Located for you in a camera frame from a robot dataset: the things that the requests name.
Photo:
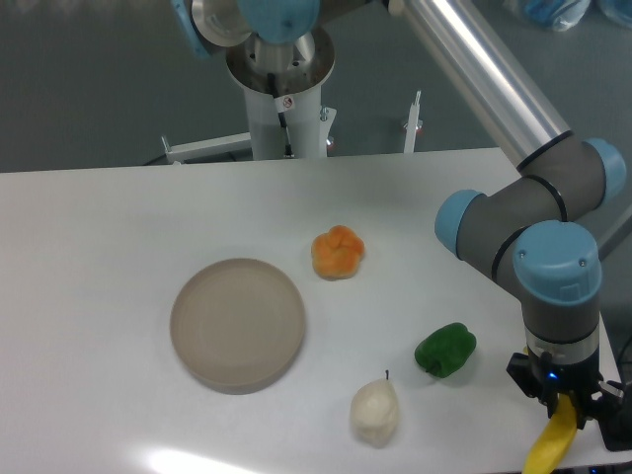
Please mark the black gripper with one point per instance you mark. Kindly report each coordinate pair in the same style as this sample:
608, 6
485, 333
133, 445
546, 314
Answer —
544, 376

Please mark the yellow banana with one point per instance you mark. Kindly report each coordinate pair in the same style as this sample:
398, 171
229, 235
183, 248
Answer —
555, 440

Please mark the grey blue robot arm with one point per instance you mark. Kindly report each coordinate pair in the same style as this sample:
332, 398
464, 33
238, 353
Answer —
525, 238

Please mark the black box at table edge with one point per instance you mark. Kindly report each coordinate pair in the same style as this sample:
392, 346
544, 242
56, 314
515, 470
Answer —
616, 432

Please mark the green bell pepper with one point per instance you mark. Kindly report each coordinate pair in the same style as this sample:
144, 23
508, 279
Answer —
446, 350

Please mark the white pear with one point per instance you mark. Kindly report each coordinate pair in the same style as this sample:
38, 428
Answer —
375, 412

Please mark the orange bread roll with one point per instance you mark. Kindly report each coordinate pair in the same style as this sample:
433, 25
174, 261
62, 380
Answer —
337, 253

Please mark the beige round plate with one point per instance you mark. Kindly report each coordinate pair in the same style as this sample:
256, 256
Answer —
237, 325

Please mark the blue plastic bag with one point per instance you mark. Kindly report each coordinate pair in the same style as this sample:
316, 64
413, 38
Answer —
551, 15

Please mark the clear plastic bag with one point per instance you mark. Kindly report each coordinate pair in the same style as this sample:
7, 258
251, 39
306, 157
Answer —
617, 11

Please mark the white left frame bracket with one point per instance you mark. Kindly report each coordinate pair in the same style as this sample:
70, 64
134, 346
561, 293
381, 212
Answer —
209, 148

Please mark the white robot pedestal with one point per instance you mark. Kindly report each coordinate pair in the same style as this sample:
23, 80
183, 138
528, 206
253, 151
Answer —
282, 87

